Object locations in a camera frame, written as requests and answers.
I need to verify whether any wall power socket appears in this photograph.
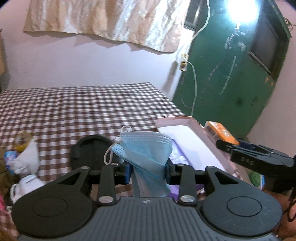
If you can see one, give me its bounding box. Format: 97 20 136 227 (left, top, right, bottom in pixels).
180 54 189 72

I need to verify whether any white wall cable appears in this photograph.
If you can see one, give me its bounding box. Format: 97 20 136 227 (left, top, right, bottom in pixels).
186 0 212 117

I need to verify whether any blue Vinda tissue pack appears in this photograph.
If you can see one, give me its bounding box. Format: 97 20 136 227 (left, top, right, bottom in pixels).
4 150 18 175

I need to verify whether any green wooden door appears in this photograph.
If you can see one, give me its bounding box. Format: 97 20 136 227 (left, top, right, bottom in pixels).
173 1 291 138

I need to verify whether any person's right hand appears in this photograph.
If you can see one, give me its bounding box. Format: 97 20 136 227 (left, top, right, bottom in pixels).
264 190 295 240

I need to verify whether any purple wet wipes pack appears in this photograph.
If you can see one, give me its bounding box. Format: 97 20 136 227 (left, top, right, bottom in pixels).
166 139 205 206

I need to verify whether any white knitted sock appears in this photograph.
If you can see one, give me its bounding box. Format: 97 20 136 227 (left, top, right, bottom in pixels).
9 138 39 177

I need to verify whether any pink cardboard box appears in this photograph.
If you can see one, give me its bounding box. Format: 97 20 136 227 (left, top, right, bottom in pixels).
155 116 251 184

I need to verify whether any white respirator mask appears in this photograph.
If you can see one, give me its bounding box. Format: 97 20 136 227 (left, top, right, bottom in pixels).
10 174 45 204

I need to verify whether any blue surgical mask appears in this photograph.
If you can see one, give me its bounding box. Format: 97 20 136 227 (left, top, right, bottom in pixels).
103 126 173 197

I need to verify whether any orange tissue packet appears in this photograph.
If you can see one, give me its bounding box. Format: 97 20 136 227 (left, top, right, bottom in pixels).
204 121 239 145

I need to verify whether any yellow tape roll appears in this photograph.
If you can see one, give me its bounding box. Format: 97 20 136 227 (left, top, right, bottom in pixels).
14 132 32 153

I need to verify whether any beige wall curtain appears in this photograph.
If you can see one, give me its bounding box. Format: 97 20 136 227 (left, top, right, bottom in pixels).
23 0 190 53

